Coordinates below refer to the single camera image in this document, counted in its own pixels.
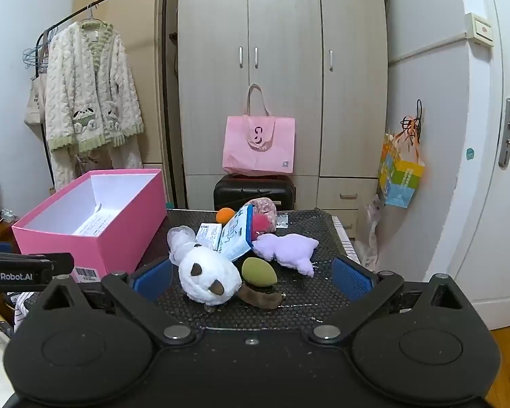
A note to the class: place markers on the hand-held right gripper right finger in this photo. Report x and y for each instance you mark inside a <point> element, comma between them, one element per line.
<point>352,279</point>

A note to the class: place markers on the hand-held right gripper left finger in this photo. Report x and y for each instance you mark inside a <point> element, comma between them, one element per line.
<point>153,279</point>

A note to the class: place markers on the white gauze scrunchie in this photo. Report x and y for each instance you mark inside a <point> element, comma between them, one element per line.
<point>180,238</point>

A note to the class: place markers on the white plush toy brown ears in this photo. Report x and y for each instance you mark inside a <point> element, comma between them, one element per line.
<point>208,274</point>

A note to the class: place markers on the pink cardboard box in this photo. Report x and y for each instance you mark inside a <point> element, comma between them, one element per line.
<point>110,238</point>

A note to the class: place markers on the small blue white packet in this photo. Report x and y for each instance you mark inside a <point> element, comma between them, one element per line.
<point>208,236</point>

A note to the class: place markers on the lilac plush toy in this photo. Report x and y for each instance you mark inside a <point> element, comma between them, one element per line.
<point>287,248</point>

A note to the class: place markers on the green egg-shaped plush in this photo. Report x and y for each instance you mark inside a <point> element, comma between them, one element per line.
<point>259,271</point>

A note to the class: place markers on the large blue white packet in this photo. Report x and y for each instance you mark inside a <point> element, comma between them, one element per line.
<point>236,236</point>

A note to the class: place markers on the orange ball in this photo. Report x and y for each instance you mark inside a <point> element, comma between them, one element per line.
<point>225,215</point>

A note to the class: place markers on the pink strawberry plush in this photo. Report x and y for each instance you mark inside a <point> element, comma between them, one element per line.
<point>260,224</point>

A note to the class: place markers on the pink floral scrunchie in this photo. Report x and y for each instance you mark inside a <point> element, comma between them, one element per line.
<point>264,207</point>

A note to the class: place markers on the wooden nightstand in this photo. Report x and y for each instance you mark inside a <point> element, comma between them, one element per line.
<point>6,227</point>

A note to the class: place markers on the black bubble wrap sheet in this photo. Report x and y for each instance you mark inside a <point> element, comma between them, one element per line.
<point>306,297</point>

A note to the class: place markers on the white plastic bag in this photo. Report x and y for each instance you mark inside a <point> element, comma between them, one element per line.
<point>374,221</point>

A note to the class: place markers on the white paper slip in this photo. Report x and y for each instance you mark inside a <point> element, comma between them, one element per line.
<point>93,224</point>

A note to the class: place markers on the white label sticker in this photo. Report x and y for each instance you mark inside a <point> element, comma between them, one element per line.
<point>283,219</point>

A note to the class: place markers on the colourful paper bag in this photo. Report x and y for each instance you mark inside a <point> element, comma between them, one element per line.
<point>401,174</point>

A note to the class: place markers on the black suitcase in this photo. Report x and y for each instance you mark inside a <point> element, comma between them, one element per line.
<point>233,191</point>

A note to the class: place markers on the canvas tote bag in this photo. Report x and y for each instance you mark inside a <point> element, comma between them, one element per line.
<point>36,102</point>

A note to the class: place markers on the white door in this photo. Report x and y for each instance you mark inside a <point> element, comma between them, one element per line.
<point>493,221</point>

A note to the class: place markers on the pink tote bag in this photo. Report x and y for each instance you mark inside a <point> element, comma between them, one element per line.
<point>259,148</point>

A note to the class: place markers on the cream fluffy robe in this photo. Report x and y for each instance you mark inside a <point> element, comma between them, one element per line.
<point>89,89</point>

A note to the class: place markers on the black clothes rack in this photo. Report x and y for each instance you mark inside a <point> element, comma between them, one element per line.
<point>166,93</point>

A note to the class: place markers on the bunch of clothes hangers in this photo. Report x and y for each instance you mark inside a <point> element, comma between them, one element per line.
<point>36,53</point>

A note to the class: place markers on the grey wooden wardrobe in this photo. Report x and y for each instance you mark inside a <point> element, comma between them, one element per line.
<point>280,29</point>

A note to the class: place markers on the beige cabinet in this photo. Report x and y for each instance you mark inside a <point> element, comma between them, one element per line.
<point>144,17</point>

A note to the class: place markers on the round wall sticker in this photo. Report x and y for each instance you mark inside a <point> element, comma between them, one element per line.
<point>470,153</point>

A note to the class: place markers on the black wall hook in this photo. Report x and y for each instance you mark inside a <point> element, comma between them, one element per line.
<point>418,114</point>

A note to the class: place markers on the light switch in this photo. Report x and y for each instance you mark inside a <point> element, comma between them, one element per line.
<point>479,29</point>

